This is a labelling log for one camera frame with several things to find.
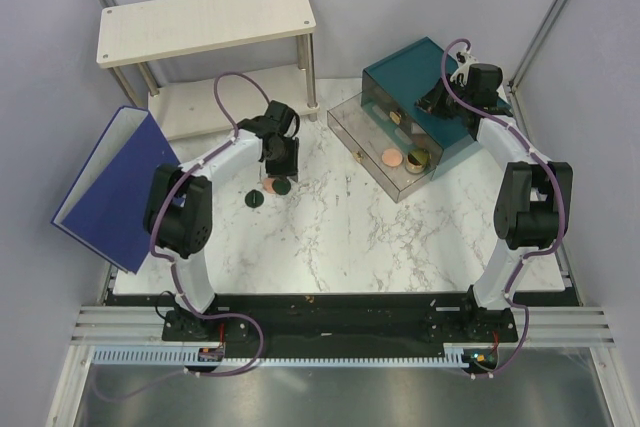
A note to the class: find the blue ring binder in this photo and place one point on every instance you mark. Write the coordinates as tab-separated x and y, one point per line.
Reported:
105	206

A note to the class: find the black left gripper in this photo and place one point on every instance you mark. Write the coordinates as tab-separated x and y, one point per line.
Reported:
290	168

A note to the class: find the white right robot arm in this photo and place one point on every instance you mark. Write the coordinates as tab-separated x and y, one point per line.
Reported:
532	208

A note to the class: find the white two-tier shelf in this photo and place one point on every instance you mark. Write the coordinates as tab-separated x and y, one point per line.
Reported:
134	34

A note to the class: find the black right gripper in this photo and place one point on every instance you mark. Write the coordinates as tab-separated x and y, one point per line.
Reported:
431	101

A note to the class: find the gold cosmetic jar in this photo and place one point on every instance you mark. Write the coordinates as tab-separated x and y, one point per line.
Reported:
417	160

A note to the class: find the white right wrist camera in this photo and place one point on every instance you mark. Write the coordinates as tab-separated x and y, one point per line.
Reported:
465	60

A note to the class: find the aluminium front rail frame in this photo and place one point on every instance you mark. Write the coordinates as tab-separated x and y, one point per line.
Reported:
105	325

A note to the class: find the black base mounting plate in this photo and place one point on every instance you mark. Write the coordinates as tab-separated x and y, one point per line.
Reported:
363	325

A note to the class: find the pink makeup sponge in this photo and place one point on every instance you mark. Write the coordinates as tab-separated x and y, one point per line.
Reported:
268	185
392	157

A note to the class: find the smoked clear drawer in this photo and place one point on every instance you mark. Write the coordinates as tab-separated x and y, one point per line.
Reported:
396	122
366	141

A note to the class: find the dark green jar lid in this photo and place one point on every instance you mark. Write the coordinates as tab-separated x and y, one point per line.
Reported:
254	199

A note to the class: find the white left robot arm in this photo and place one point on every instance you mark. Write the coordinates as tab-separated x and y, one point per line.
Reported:
179	210

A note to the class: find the teal drawer cabinet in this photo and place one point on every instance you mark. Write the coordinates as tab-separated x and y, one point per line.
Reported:
408	98

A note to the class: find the light blue cable duct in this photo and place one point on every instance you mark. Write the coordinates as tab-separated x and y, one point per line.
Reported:
197	357

